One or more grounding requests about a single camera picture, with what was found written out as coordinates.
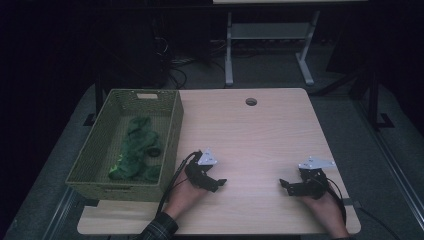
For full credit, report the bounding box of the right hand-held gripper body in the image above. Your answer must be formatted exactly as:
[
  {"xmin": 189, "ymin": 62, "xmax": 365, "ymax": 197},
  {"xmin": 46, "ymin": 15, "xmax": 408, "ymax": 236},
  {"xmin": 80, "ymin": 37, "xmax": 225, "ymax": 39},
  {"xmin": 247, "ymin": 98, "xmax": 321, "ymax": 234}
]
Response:
[{"xmin": 297, "ymin": 156, "xmax": 332, "ymax": 201}]

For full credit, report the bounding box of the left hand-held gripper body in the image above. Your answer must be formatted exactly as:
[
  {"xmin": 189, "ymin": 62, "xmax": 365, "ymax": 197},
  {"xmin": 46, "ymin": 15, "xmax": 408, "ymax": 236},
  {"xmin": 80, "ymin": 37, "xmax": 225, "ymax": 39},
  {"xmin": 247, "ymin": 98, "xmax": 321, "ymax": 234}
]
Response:
[{"xmin": 184, "ymin": 147, "xmax": 219, "ymax": 188}]

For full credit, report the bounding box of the green plush pet hoodie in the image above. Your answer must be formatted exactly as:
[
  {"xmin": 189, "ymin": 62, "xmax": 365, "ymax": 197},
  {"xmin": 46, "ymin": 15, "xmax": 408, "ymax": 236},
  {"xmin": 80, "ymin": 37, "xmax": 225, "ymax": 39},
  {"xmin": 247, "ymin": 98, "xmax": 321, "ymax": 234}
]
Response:
[{"xmin": 107, "ymin": 115, "xmax": 164, "ymax": 183}]

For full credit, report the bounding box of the green woven basket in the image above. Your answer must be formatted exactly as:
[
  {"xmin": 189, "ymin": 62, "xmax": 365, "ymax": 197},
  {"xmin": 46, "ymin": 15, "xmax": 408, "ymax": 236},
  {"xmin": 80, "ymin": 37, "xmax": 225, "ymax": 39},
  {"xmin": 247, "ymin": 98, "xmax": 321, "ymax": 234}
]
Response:
[{"xmin": 64, "ymin": 88, "xmax": 185, "ymax": 203}]

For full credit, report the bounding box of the person's left hand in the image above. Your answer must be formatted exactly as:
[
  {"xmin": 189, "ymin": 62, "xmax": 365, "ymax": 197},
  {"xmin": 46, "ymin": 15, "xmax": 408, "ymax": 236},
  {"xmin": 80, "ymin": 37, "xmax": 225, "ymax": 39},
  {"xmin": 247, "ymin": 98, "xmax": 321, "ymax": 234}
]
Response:
[{"xmin": 164, "ymin": 177, "xmax": 210, "ymax": 220}]

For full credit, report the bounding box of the person's right hand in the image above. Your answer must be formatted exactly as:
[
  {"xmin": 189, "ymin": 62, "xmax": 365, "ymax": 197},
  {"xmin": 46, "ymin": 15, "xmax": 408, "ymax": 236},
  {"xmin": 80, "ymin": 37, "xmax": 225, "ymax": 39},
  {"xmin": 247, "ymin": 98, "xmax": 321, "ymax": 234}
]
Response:
[{"xmin": 300, "ymin": 191, "xmax": 350, "ymax": 240}]

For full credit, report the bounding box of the black stand leg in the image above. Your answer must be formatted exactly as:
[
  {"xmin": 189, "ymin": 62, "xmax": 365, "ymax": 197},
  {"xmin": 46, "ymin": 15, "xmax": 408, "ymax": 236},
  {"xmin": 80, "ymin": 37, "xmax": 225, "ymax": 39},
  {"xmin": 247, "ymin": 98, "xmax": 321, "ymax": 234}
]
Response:
[
  {"xmin": 364, "ymin": 69, "xmax": 396, "ymax": 132},
  {"xmin": 82, "ymin": 71, "xmax": 105, "ymax": 128}
]

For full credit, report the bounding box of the grey metal stand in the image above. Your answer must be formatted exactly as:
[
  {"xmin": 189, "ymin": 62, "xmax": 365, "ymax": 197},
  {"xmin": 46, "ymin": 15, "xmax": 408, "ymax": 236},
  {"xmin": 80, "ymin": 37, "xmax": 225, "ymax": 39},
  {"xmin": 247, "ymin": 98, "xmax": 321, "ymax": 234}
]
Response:
[{"xmin": 223, "ymin": 9, "xmax": 321, "ymax": 88}]

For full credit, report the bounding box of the left hand-held gripper black cable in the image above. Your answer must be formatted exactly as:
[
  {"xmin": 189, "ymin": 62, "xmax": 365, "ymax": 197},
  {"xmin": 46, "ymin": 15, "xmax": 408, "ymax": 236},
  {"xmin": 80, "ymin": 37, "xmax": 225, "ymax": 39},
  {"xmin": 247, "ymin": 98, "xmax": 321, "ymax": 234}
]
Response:
[{"xmin": 155, "ymin": 150, "xmax": 203, "ymax": 215}]

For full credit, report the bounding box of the hand-held gripper black cable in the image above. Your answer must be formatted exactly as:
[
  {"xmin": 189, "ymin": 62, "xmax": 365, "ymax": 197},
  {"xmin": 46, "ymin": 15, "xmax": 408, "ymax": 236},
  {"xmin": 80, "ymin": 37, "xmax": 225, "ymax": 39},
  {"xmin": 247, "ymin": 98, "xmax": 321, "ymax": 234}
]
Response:
[
  {"xmin": 323, "ymin": 177, "xmax": 348, "ymax": 225},
  {"xmin": 155, "ymin": 150, "xmax": 203, "ymax": 215}
]

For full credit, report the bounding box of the right hand-held gripper black cable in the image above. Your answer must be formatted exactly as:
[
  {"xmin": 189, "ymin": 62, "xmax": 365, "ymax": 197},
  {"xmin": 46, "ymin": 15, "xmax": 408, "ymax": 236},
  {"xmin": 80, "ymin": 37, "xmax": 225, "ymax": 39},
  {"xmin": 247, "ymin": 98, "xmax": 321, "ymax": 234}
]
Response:
[{"xmin": 323, "ymin": 177, "xmax": 348, "ymax": 225}]

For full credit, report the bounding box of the grey table edge bracket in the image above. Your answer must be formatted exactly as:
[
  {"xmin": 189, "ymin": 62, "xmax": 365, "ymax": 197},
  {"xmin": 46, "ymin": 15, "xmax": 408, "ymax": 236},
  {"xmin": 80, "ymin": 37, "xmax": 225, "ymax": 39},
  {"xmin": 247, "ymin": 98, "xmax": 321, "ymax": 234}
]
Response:
[{"xmin": 342, "ymin": 197, "xmax": 362, "ymax": 209}]

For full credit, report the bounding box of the black floor cable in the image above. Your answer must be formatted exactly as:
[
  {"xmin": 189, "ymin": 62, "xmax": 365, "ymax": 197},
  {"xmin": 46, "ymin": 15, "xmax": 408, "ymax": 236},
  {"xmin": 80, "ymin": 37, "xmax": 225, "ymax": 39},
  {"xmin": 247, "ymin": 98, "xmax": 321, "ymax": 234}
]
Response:
[{"xmin": 357, "ymin": 206, "xmax": 401, "ymax": 240}]

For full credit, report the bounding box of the tangle of black floor cables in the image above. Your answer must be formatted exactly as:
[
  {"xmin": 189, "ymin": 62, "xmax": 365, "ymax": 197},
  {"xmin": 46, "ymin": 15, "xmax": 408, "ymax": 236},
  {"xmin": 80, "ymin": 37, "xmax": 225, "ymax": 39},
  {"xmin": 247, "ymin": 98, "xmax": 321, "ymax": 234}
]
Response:
[{"xmin": 151, "ymin": 34, "xmax": 228, "ymax": 90}]

